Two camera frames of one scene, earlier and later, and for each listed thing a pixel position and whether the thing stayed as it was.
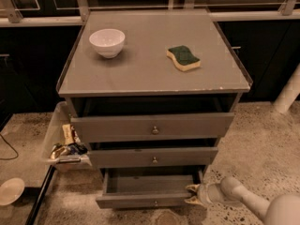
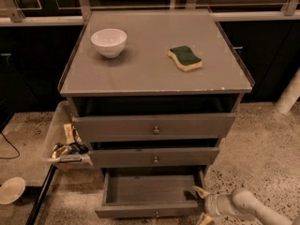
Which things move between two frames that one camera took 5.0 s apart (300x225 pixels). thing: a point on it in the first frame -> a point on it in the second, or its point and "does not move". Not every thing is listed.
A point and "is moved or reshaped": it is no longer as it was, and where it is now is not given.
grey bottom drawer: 147,187 is moved or reshaped
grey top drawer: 157,127 does not move
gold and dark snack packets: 59,150 does not move
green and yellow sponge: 183,58 does not move
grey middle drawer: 153,157 does not move
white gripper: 203,194 -> 213,204
